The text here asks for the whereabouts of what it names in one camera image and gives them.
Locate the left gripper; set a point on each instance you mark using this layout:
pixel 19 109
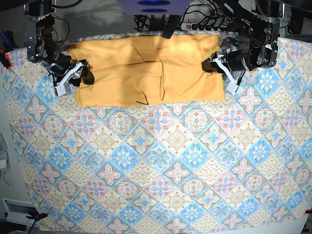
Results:
pixel 234 61

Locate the white power strip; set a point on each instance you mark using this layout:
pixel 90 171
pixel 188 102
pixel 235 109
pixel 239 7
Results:
pixel 186 26

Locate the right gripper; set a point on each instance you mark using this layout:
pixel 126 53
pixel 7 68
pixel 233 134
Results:
pixel 65 70

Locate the grey plastic box stack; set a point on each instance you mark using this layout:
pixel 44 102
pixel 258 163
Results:
pixel 4 159

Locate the purple blue robot base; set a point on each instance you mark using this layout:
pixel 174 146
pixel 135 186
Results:
pixel 143 7

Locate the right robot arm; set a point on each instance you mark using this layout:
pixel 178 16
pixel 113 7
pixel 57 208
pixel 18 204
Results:
pixel 43 49

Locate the orange black corner clamp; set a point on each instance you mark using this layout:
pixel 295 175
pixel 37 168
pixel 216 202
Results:
pixel 36 216

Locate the red black table clamp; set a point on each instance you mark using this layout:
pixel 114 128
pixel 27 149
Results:
pixel 8 46

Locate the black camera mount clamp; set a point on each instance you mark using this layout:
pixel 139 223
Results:
pixel 171 25

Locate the orange right corner clamp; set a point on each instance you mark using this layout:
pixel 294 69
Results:
pixel 308 212

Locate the patterned blue pink tablecloth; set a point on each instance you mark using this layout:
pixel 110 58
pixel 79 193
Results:
pixel 189 167

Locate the orange T-shirt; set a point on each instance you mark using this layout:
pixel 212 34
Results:
pixel 152 70

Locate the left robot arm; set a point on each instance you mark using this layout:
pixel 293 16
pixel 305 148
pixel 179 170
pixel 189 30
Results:
pixel 262 30

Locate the white metal rail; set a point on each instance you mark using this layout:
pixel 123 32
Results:
pixel 17 211

